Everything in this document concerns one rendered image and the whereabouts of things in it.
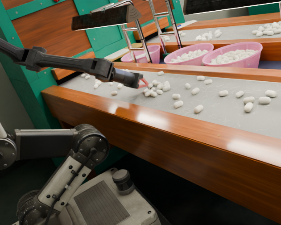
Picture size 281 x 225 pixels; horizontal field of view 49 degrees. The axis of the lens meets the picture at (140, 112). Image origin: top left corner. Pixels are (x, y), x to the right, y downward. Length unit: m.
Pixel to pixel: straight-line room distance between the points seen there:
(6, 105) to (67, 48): 1.07
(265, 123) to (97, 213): 0.70
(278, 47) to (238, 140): 0.76
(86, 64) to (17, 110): 1.78
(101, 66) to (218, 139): 0.62
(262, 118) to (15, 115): 2.42
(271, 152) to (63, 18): 1.65
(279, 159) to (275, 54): 0.85
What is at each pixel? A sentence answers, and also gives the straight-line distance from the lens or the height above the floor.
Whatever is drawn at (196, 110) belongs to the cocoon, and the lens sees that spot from 1.07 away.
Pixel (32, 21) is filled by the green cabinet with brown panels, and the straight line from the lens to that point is 2.06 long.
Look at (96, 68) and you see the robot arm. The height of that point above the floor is 0.93.
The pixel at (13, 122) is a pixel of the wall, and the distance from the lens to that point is 3.04.
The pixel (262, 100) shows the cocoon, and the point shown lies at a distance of 1.03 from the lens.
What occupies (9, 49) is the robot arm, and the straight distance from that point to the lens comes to 1.52.
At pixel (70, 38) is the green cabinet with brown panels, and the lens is 2.14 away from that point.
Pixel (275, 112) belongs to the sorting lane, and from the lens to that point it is 0.99.
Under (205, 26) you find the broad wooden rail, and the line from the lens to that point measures 2.24.
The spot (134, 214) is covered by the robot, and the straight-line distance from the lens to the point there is 1.17.
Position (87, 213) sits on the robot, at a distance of 1.28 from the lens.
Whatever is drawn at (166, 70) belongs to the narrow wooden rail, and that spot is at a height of 0.75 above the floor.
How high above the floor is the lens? 1.22
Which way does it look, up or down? 23 degrees down
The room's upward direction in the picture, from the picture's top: 20 degrees counter-clockwise
